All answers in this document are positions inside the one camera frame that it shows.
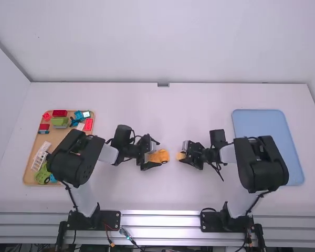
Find black cable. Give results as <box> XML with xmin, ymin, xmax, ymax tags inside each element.
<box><xmin>207</xmin><ymin>157</ymin><xmax>225</xmax><ymax>183</ymax></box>
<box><xmin>106</xmin><ymin>128</ymin><xmax>140</xmax><ymax>145</ymax></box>

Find green toy brick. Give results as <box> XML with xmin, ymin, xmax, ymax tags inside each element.
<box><xmin>50</xmin><ymin>118</ymin><xmax>69</xmax><ymax>127</ymax></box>

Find silver rails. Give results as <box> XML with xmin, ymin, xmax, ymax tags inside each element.
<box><xmin>0</xmin><ymin>209</ymin><xmax>315</xmax><ymax>247</ymax></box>

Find yellow toy car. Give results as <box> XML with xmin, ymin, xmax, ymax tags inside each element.
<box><xmin>148</xmin><ymin>148</ymin><xmax>171</xmax><ymax>165</ymax></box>

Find tan tray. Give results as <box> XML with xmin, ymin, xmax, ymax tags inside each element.
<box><xmin>23</xmin><ymin>109</ymin><xmax>97</xmax><ymax>186</ymax></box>

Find white toy ladder piece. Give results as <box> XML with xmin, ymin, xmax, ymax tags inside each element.
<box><xmin>31</xmin><ymin>141</ymin><xmax>54</xmax><ymax>172</ymax></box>

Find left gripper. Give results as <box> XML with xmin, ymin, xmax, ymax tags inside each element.
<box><xmin>135</xmin><ymin>134</ymin><xmax>164</xmax><ymax>172</ymax></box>

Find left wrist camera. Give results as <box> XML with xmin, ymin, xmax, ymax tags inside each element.
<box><xmin>146</xmin><ymin>138</ymin><xmax>160</xmax><ymax>156</ymax></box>

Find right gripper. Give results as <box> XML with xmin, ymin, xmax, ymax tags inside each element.
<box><xmin>177</xmin><ymin>141</ymin><xmax>208</xmax><ymax>170</ymax></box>

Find green toy car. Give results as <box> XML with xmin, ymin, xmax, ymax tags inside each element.
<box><xmin>34</xmin><ymin>162</ymin><xmax>52</xmax><ymax>185</ymax></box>

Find blue mat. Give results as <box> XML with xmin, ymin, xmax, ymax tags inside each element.
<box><xmin>230</xmin><ymin>109</ymin><xmax>306</xmax><ymax>187</ymax></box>

